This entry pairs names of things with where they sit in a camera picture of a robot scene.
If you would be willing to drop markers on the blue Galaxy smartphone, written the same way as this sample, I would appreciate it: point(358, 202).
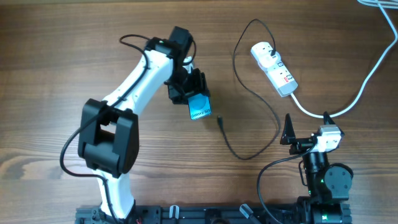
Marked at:
point(199, 106)

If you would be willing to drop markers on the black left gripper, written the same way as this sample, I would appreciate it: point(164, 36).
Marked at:
point(199, 86)

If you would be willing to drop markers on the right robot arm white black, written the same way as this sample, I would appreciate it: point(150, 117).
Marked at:
point(328, 184)

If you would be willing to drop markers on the white USB wall charger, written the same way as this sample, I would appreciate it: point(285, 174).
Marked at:
point(266, 61)

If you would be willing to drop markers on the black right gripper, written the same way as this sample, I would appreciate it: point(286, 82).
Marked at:
point(288, 138)

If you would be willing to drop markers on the white power strip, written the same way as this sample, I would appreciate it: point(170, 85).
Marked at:
point(281, 79)

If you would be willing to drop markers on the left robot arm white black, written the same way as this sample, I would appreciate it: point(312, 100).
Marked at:
point(109, 138)

